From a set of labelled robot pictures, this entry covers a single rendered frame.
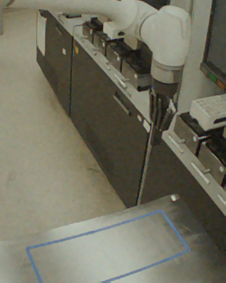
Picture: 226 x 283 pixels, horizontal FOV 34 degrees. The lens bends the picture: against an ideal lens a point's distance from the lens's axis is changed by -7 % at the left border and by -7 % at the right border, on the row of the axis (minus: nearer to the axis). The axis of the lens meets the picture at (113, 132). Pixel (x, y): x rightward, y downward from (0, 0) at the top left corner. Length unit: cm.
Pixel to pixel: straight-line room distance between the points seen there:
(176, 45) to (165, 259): 52
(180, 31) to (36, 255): 64
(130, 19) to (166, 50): 14
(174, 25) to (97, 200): 129
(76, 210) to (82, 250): 116
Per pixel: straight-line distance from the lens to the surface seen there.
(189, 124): 123
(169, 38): 96
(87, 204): 202
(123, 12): 104
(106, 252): 84
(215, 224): 124
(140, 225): 89
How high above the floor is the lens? 151
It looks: 38 degrees down
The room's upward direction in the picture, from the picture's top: 5 degrees clockwise
